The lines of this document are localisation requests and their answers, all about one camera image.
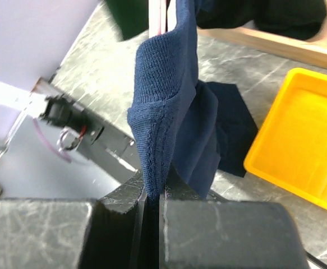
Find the yellow plastic tray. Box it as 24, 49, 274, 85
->
244, 68, 327, 210

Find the aluminium rail frame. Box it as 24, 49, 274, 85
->
0, 82, 48, 150

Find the black t-shirt with flower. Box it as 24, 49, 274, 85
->
196, 0, 327, 40

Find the pink wire hanger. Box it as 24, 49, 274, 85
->
158, 0, 169, 35

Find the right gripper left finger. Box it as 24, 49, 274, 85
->
79, 171, 144, 268

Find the wooden clothes rack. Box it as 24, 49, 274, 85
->
197, 1, 327, 69

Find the dark green t-shirt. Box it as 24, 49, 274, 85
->
104, 0, 149, 41

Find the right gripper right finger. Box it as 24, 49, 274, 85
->
159, 168, 308, 268

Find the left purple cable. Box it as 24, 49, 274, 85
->
33, 117, 73, 163

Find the navy blue t-shirt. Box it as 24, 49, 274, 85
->
126, 0, 259, 198

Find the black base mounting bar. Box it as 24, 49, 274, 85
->
39, 94, 140, 173

